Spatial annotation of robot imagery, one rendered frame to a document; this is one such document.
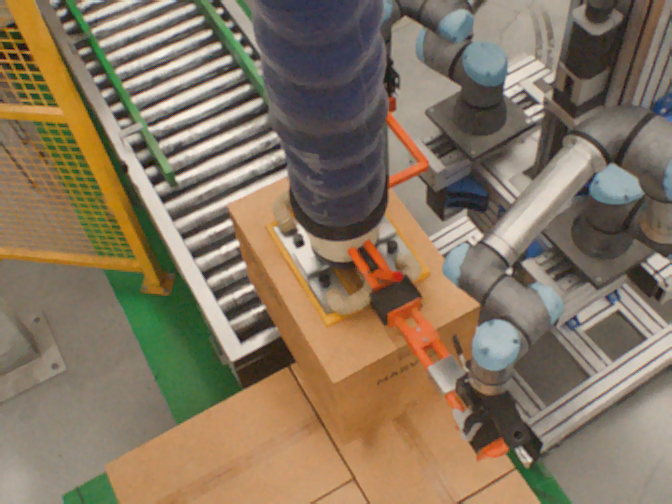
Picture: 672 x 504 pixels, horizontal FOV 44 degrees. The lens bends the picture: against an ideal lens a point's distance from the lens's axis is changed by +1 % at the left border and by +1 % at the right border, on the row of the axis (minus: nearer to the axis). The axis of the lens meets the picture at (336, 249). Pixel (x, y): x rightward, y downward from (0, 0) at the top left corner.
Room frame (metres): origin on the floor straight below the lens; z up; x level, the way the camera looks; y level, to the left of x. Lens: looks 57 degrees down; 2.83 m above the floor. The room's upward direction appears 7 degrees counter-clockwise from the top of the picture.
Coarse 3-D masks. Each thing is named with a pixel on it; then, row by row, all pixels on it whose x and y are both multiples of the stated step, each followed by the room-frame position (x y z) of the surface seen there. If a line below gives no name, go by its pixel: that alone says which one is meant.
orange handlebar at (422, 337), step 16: (400, 128) 1.40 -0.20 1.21; (416, 160) 1.30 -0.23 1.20; (400, 176) 1.25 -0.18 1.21; (368, 240) 1.07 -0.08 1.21; (352, 256) 1.04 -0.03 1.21; (368, 272) 0.99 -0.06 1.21; (400, 320) 0.85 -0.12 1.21; (416, 320) 0.85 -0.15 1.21; (416, 336) 0.81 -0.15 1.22; (432, 336) 0.80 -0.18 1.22; (416, 352) 0.77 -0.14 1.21; (448, 352) 0.76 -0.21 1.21; (448, 400) 0.66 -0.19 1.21; (496, 448) 0.54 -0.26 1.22
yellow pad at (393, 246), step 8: (400, 232) 1.17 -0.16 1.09; (384, 240) 1.14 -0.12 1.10; (392, 240) 1.13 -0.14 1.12; (400, 240) 1.14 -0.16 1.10; (384, 248) 1.12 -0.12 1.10; (392, 248) 1.10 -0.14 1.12; (400, 248) 1.11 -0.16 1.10; (408, 248) 1.11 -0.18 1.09; (384, 256) 1.10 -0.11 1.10; (392, 256) 1.09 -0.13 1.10; (416, 256) 1.09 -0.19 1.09; (392, 264) 1.07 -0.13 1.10; (424, 264) 1.06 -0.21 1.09; (424, 272) 1.04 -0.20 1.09; (416, 280) 1.02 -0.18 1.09
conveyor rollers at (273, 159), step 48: (96, 0) 2.89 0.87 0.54; (144, 0) 2.87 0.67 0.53; (144, 48) 2.58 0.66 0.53; (192, 48) 2.56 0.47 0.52; (144, 96) 2.30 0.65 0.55; (192, 96) 2.28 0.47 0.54; (240, 96) 2.25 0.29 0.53; (192, 192) 1.81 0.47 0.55; (240, 192) 1.78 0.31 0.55; (192, 240) 1.60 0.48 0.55; (240, 288) 1.39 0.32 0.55
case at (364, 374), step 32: (256, 192) 1.37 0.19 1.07; (256, 224) 1.26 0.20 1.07; (416, 224) 1.20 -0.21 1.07; (256, 256) 1.17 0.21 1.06; (256, 288) 1.28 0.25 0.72; (288, 288) 1.06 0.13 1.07; (352, 288) 1.03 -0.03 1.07; (448, 288) 1.00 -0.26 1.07; (288, 320) 1.02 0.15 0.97; (320, 320) 0.96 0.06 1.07; (352, 320) 0.94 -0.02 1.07; (448, 320) 0.91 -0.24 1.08; (320, 352) 0.87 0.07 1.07; (352, 352) 0.86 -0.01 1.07; (384, 352) 0.85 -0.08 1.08; (320, 384) 0.88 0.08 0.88; (352, 384) 0.80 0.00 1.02; (384, 384) 0.84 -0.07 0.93; (416, 384) 0.87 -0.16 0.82; (352, 416) 0.80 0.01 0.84; (384, 416) 0.83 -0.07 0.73
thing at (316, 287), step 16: (272, 224) 1.24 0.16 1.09; (288, 240) 1.18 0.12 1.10; (304, 240) 1.17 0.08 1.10; (288, 256) 1.14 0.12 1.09; (304, 272) 1.08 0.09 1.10; (320, 272) 1.08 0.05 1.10; (336, 272) 1.07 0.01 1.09; (304, 288) 1.04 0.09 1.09; (320, 288) 1.03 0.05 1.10; (336, 288) 1.02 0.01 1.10; (320, 304) 0.99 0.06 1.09; (336, 320) 0.94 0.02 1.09
